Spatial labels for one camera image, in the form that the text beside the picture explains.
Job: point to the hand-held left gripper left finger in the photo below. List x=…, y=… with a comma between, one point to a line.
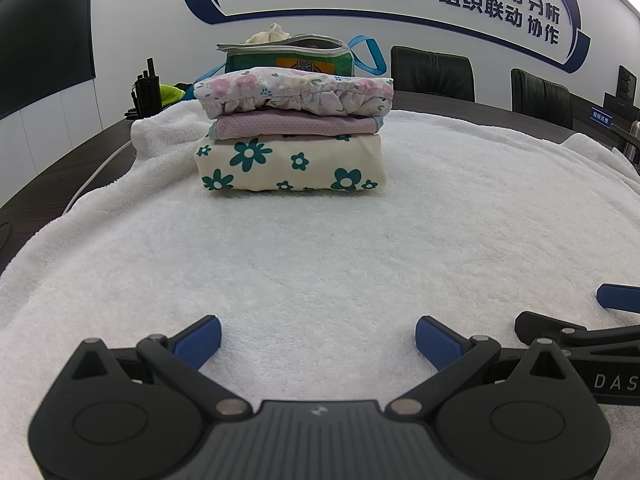
x=197, y=341

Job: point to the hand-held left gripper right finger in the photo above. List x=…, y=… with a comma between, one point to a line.
x=435, y=344

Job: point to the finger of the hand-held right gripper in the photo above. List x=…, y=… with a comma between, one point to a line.
x=620, y=297
x=540, y=324

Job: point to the cream garment with green flowers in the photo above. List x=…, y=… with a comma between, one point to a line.
x=280, y=170

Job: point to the pink dotted garment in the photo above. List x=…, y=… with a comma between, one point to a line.
x=290, y=127

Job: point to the pastel floral ruffled garment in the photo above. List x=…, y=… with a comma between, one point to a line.
x=280, y=85

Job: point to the white terry towel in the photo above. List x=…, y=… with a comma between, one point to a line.
x=320, y=250

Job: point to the blue name plate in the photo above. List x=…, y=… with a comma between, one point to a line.
x=601, y=116

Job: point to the black office chair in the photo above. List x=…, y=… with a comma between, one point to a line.
x=430, y=72
x=540, y=95

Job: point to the yellow-green cloth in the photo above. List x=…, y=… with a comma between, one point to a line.
x=170, y=94

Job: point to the cream cloth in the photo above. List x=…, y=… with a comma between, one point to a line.
x=267, y=35

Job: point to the black wall screen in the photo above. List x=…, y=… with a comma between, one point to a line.
x=40, y=45

